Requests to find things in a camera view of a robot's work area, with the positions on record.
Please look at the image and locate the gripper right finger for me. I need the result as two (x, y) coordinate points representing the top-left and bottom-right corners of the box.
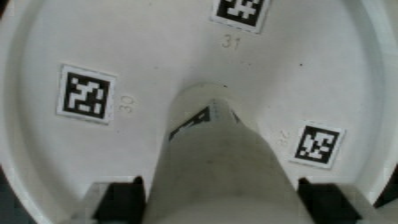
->
(296, 178), (380, 224)

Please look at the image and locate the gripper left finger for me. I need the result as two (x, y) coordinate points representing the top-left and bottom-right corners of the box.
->
(69, 175), (147, 224)

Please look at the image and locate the white cylindrical table leg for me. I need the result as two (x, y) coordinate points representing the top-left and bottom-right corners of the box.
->
(144, 83), (312, 224)

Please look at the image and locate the white round table top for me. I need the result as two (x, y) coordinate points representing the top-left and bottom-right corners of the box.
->
(0, 0), (398, 224)

